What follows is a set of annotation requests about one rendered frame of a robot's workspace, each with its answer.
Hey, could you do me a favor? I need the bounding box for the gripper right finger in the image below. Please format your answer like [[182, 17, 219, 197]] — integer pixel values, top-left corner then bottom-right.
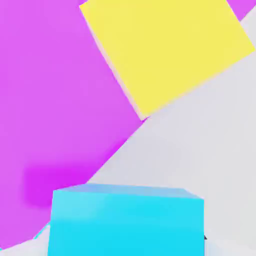
[[203, 234, 247, 256]]

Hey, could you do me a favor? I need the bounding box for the small yellow cube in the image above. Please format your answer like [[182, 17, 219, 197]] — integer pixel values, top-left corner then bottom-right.
[[78, 0, 256, 122]]

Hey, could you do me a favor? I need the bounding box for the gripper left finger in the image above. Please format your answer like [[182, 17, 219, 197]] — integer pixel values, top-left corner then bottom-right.
[[0, 222, 51, 256]]

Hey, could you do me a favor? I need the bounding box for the small cyan cube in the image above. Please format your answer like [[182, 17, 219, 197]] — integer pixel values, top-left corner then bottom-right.
[[47, 183, 205, 256]]

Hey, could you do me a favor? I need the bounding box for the large magenta box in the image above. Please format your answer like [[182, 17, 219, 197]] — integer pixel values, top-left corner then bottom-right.
[[0, 0, 256, 251]]

